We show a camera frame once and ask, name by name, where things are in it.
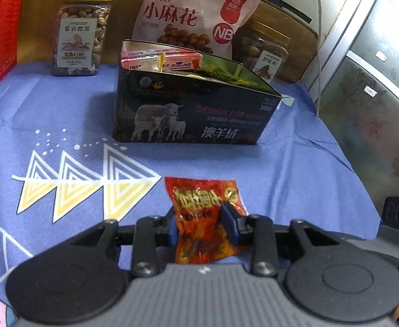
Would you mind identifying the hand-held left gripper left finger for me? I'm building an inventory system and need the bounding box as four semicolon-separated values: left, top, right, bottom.
70;209;179;278

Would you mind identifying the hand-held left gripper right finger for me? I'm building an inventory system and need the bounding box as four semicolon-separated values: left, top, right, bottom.
221;202;339;277

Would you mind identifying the red snack packet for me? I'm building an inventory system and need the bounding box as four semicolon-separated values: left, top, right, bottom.
164;176;248;265

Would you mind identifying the black tin box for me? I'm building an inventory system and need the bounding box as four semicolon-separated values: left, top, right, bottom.
112;40;282;145

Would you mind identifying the green pea packet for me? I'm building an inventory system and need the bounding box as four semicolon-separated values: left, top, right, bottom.
195;64;258;86

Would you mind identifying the pink snack box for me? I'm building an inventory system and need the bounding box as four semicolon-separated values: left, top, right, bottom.
121;49;204;71

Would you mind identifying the frosted glass door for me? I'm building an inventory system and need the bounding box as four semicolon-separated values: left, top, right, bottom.
317;0;399;212

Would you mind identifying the blue printed bed sheet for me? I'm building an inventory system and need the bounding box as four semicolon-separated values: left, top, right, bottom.
0;63;387;327

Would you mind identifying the nut jar with dark nuts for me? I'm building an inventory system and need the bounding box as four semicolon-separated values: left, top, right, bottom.
236;20;290;83

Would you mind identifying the nut jar with white label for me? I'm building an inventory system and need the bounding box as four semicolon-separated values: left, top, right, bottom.
51;0;115;77

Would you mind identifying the large pink snack bag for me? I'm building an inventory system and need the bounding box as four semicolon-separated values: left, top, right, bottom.
132;0;262;61

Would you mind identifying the black tape strip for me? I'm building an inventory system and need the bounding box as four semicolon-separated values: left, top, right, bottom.
280;2;313;24

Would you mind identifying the wooden headboard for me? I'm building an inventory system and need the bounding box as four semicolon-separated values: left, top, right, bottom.
16;0;319;84

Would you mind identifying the white cable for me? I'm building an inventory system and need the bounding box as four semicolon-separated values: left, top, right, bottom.
312;0;323;117

